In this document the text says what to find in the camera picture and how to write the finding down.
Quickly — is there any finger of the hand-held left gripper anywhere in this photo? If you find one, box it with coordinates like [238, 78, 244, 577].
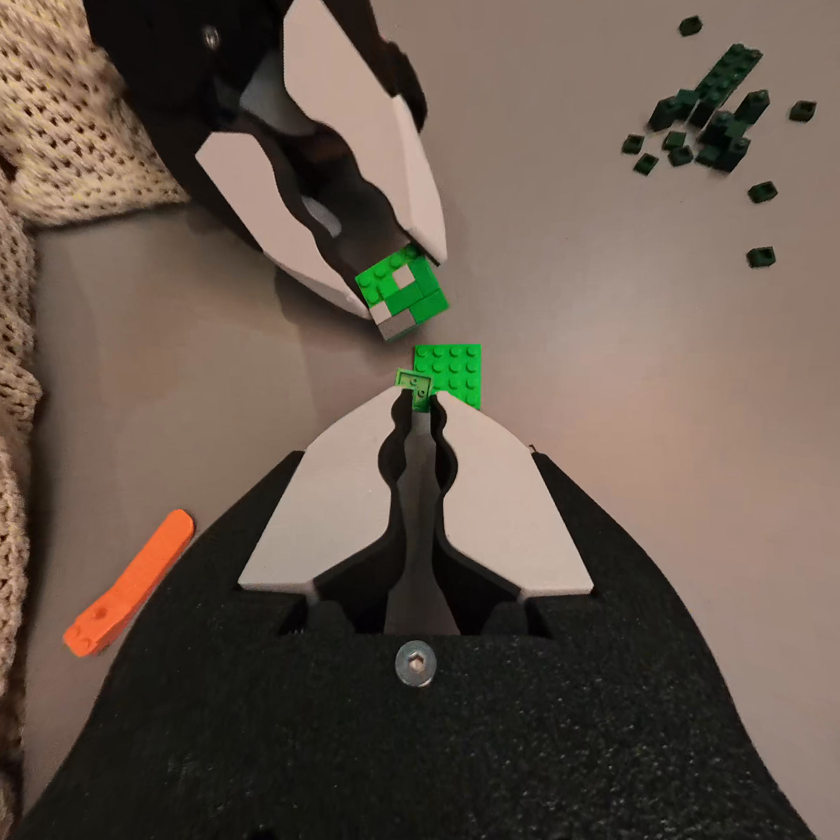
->
[195, 130, 376, 321]
[282, 0, 449, 265]

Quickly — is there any person's left forearm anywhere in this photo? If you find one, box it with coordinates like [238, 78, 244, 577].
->
[0, 0, 191, 231]

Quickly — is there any cream knit sweater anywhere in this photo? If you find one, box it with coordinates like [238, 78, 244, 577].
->
[0, 197, 46, 821]

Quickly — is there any green square lego plate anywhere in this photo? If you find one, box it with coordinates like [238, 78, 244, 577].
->
[413, 343, 483, 411]

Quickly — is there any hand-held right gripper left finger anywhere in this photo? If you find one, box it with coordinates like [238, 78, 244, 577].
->
[238, 386, 411, 634]

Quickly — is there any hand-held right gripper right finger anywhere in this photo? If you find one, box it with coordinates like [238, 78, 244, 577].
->
[430, 390, 595, 636]

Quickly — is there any green and grey lego assembly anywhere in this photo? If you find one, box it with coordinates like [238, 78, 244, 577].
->
[354, 244, 450, 342]

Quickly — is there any pile of dark green lego pieces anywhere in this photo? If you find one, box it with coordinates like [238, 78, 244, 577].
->
[620, 16, 818, 270]

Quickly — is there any small green L-shaped lego tile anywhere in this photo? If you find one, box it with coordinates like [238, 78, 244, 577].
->
[395, 369, 434, 413]

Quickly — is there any orange lego brick separator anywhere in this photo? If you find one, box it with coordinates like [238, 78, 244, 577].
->
[63, 510, 196, 657]

